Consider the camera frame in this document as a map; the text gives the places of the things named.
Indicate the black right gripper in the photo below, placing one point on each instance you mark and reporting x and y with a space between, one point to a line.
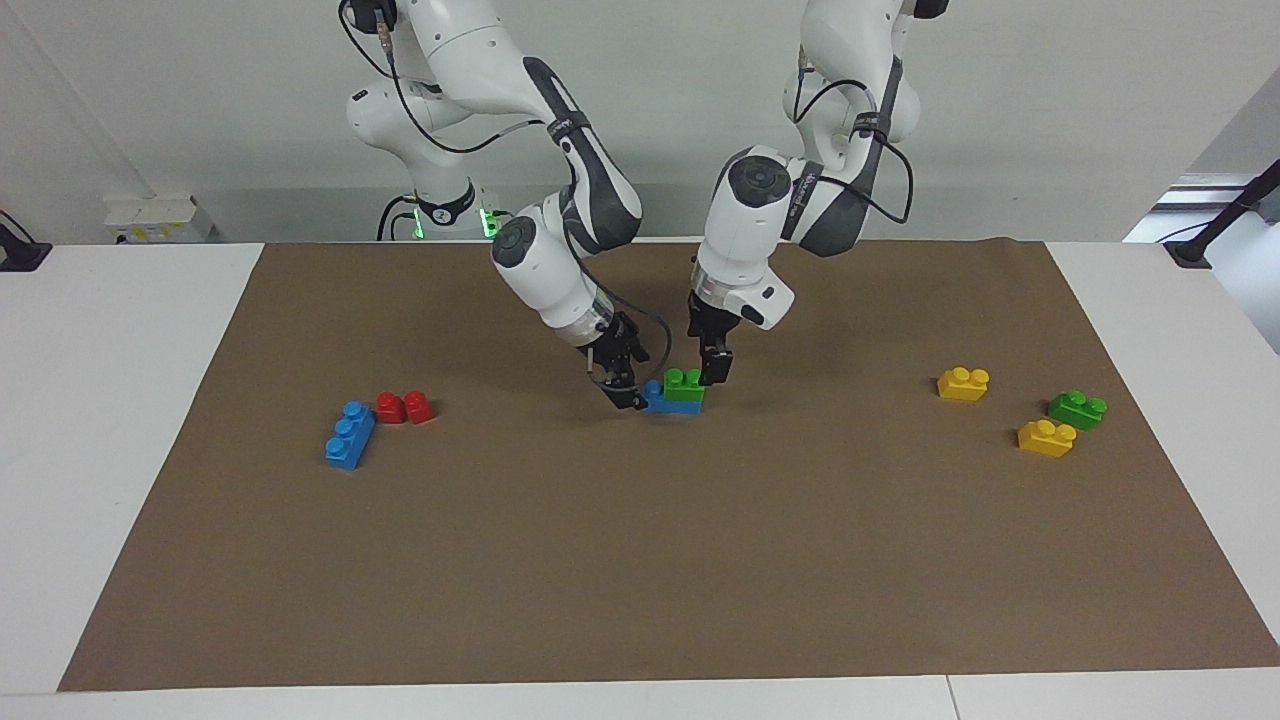
615 345

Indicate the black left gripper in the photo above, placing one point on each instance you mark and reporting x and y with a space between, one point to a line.
712 325

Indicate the green two-stud toy block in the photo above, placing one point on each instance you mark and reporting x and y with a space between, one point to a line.
683 390
1076 410

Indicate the blue three-stud toy block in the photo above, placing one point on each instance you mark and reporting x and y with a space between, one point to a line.
348 440
670 407

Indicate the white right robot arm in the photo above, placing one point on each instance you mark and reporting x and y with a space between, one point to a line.
540 270

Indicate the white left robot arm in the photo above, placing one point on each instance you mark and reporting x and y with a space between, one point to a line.
750 220

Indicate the red two-stud toy block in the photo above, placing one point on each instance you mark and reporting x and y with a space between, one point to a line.
405 408

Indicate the yellow two-stud toy block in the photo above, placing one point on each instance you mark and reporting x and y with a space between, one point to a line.
1045 440
962 386

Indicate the brown paper table mat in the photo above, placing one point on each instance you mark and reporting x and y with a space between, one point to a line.
640 560

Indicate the black clamp with rod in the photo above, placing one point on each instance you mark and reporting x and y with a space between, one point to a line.
1190 250

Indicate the white box with yellow label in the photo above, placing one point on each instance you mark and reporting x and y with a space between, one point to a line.
155 220

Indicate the black table clamp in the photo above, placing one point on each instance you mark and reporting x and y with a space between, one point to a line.
20 255

